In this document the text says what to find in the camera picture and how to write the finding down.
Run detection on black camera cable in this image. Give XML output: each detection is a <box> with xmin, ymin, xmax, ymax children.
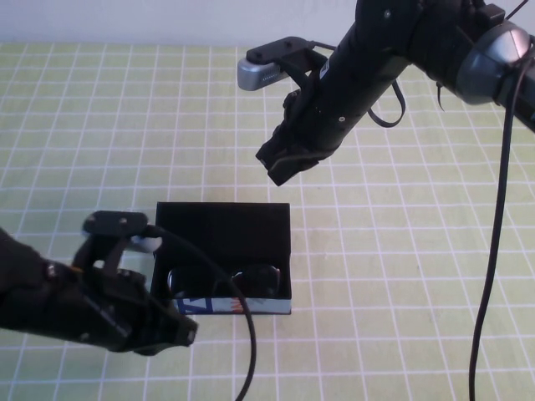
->
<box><xmin>145</xmin><ymin>224</ymin><xmax>257</xmax><ymax>401</ymax></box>
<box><xmin>307</xmin><ymin>38</ymin><xmax>535</xmax><ymax>401</ymax></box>

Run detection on black framed glasses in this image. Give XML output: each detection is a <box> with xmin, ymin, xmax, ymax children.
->
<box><xmin>166</xmin><ymin>264</ymin><xmax>282</xmax><ymax>300</ymax></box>

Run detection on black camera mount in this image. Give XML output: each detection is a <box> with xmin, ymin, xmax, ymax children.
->
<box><xmin>73</xmin><ymin>232</ymin><xmax>127</xmax><ymax>277</ymax></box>
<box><xmin>279</xmin><ymin>46</ymin><xmax>332</xmax><ymax>110</ymax></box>

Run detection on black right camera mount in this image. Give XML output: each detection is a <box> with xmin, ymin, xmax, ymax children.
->
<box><xmin>279</xmin><ymin>46</ymin><xmax>332</xmax><ymax>110</ymax></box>

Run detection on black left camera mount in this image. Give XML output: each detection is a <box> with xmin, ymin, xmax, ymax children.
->
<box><xmin>73</xmin><ymin>232</ymin><xmax>127</xmax><ymax>277</ymax></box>

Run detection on black glasses case printed side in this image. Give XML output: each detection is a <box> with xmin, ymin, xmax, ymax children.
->
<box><xmin>150</xmin><ymin>201</ymin><xmax>293</xmax><ymax>315</ymax></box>

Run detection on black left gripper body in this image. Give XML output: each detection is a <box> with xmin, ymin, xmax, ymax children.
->
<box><xmin>48</xmin><ymin>249</ymin><xmax>150</xmax><ymax>355</ymax></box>

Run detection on right wrist camera silver tip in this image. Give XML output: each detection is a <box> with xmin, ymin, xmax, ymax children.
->
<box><xmin>237</xmin><ymin>37</ymin><xmax>313</xmax><ymax>91</ymax></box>

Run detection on green checked tablecloth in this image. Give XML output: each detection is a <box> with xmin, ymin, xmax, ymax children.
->
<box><xmin>0</xmin><ymin>41</ymin><xmax>535</xmax><ymax>401</ymax></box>

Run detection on black left camera cable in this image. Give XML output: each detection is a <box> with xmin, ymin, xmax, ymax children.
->
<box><xmin>145</xmin><ymin>224</ymin><xmax>257</xmax><ymax>401</ymax></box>

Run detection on black right camera cable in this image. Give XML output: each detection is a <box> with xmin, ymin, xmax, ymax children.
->
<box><xmin>307</xmin><ymin>38</ymin><xmax>535</xmax><ymax>401</ymax></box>

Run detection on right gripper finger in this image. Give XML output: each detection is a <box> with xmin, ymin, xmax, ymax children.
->
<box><xmin>255</xmin><ymin>137</ymin><xmax>302</xmax><ymax>169</ymax></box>
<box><xmin>267</xmin><ymin>150</ymin><xmax>332</xmax><ymax>187</ymax></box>

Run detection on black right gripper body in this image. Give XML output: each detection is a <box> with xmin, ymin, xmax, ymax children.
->
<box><xmin>271</xmin><ymin>62</ymin><xmax>394</xmax><ymax>154</ymax></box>

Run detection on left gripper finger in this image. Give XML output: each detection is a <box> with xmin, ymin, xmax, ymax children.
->
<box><xmin>145</xmin><ymin>291</ymin><xmax>199</xmax><ymax>348</ymax></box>
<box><xmin>124</xmin><ymin>330</ymin><xmax>181</xmax><ymax>358</ymax></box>

